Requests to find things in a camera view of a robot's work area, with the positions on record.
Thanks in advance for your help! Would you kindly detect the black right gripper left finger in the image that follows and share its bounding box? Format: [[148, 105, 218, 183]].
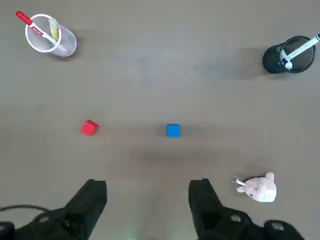
[[0, 178, 108, 240]]

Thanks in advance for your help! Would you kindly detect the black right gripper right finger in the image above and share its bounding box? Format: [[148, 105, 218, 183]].
[[188, 178, 306, 240]]

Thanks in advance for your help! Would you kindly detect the red magnetic block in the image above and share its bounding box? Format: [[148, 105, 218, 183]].
[[79, 119, 100, 137]]

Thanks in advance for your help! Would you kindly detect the blue magnetic block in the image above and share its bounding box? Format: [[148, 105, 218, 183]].
[[166, 123, 181, 138]]

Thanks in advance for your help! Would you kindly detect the pink plush pig toy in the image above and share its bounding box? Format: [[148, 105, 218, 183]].
[[232, 171, 278, 203]]

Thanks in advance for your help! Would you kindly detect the black mesh pen cup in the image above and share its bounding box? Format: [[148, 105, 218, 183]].
[[262, 35, 316, 74]]

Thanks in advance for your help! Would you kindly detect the clear plastic cup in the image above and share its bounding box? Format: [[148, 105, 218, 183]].
[[24, 13, 78, 58]]

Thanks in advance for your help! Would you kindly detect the yellow highlighter pen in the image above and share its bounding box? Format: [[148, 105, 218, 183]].
[[48, 18, 60, 42]]

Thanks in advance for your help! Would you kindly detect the blue capped white marker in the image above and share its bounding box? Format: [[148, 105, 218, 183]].
[[279, 32, 320, 71]]

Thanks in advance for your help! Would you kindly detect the red capped white marker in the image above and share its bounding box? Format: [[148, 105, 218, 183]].
[[15, 10, 67, 53]]

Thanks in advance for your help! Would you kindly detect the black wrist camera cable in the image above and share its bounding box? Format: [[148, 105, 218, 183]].
[[0, 204, 71, 227]]

